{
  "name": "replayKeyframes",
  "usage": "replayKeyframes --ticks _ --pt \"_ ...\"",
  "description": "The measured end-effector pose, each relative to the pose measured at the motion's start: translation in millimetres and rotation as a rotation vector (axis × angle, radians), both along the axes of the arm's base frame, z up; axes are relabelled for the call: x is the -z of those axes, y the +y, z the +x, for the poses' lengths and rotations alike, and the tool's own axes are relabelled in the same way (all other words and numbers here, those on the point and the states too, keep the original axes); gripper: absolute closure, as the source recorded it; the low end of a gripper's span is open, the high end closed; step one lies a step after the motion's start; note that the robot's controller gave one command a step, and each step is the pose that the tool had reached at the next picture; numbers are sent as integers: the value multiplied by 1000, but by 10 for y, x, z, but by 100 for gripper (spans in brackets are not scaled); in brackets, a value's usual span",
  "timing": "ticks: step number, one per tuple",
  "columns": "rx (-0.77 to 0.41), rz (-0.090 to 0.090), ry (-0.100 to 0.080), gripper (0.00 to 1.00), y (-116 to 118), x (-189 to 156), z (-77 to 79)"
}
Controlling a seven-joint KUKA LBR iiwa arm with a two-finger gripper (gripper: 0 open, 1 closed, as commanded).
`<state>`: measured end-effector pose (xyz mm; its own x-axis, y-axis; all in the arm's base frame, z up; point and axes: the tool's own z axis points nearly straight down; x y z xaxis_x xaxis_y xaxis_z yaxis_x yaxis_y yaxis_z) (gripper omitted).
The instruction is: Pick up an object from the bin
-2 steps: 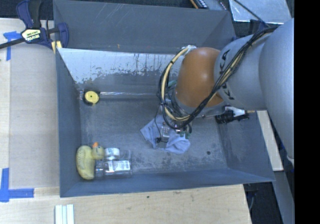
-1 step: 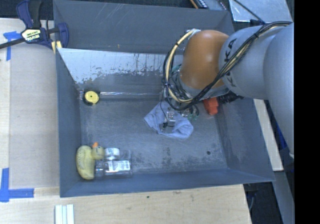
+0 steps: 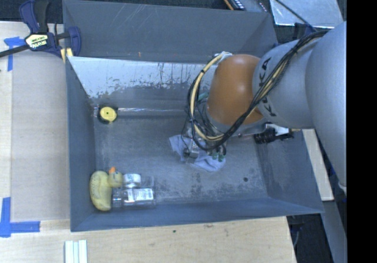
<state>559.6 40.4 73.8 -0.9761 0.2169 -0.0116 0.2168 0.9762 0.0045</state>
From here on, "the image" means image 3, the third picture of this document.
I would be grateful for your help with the pale grey cloth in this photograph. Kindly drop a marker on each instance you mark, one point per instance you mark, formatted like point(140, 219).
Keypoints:
point(209, 163)

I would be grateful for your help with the grey metal bin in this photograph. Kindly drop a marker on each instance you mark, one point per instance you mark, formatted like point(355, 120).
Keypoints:
point(165, 173)

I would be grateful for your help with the clear plastic bottle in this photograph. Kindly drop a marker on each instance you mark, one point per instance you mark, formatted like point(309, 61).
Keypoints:
point(137, 197)

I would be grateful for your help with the yellow rubber duck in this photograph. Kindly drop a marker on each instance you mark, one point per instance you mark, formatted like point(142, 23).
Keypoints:
point(100, 191)

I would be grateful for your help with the pale wood flat board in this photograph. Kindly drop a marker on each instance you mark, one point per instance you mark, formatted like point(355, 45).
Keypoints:
point(38, 138)

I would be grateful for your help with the black cylinder on white bracket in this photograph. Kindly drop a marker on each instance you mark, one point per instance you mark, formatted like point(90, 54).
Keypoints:
point(265, 136)

